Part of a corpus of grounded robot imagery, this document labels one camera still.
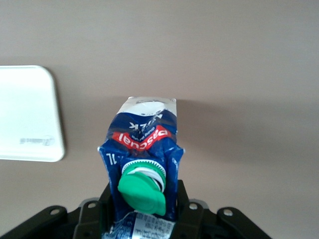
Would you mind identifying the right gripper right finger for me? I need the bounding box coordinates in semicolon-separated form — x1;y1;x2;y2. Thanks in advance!
173;179;213;239

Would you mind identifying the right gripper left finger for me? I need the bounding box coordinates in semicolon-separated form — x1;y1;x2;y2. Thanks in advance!
74;182;117;239

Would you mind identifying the blue milk carton green cap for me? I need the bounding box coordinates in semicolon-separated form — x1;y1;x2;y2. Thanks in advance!
96;96;186;239

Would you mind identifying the cream rabbit print tray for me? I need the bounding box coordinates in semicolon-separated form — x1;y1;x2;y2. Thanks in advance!
0;65;66;163

